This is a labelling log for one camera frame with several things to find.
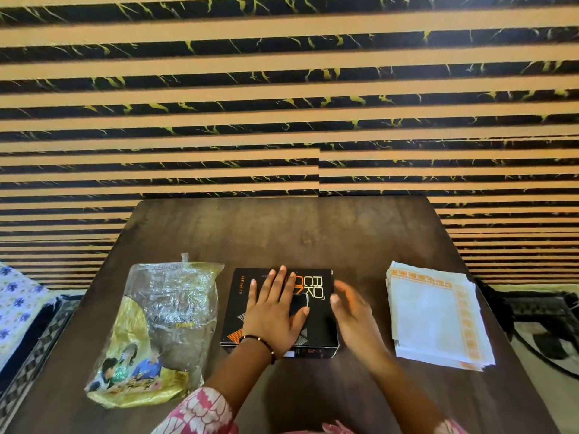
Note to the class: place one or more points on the person's left thumb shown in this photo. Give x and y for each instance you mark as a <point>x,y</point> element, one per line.
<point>301,319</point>

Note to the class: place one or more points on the black white checkered mat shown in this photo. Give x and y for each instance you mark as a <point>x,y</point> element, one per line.
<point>27,370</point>

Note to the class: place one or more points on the person's left hand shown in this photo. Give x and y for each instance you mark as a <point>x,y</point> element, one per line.
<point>267,320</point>

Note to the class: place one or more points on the person's right forearm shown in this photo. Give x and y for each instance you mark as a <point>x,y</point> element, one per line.
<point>407,397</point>

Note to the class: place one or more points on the person's left forearm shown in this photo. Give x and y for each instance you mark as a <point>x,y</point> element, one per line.
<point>239,375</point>

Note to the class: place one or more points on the blue floral white cloth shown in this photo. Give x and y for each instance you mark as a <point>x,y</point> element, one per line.
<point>18,302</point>

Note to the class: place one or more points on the gold and clear plastic bag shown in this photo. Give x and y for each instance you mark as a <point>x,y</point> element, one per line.
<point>158,329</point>

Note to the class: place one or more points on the pink white patterned garment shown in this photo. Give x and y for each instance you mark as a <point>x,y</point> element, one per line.
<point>199,413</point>

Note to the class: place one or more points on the person's left middle finger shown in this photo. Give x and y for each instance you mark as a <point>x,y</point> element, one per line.
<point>282,284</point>

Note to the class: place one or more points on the black cardboard box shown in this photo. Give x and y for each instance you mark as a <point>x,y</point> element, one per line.
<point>319,320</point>

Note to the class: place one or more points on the person's left little finger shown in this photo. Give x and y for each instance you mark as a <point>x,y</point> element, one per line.
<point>252,293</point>

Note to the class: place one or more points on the person's right thumb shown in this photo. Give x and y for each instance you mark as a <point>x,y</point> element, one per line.
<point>335,305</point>

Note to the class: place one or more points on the stack of white orange-bordered napkins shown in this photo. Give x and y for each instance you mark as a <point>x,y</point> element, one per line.
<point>434,316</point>

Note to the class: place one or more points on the person's right hand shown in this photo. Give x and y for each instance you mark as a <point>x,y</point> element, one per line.
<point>357,329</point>

